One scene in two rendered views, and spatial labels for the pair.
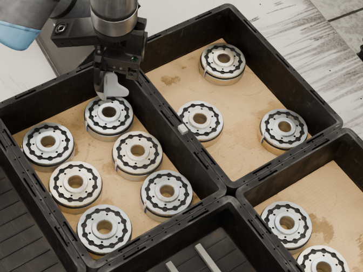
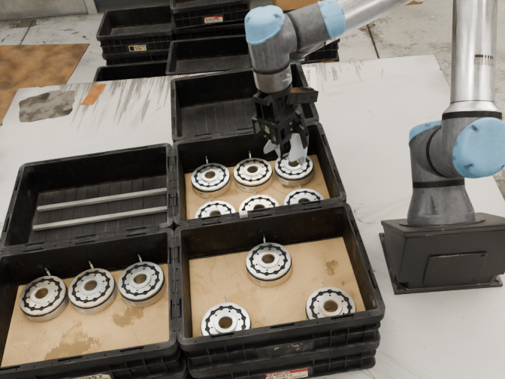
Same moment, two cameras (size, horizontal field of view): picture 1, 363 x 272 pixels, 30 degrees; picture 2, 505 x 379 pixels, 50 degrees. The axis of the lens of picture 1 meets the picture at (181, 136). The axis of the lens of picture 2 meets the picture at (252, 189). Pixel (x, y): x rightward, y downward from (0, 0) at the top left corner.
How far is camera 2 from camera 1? 1.46 m
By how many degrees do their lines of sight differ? 71
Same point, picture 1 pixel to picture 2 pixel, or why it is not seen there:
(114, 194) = (239, 197)
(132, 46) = (260, 106)
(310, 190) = (161, 327)
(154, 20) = (462, 335)
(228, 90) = (299, 309)
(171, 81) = (329, 267)
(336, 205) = (135, 341)
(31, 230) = not seen: hidden behind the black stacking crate
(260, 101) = not seen: hidden behind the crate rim
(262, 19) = not seen: outside the picture
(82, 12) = (413, 199)
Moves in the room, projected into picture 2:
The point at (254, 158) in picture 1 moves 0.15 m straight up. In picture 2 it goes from (217, 298) to (207, 256)
